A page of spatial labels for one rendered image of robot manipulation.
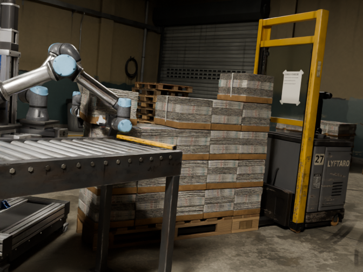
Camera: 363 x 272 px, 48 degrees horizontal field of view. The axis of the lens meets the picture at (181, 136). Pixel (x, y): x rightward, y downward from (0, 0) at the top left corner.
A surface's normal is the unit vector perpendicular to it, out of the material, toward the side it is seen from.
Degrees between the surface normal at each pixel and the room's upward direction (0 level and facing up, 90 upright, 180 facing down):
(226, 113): 90
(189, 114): 90
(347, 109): 90
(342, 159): 90
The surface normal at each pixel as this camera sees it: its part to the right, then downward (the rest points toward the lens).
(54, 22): 0.75, 0.13
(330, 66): -0.65, 0.02
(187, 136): 0.52, 0.13
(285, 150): -0.85, -0.02
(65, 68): 0.34, 0.07
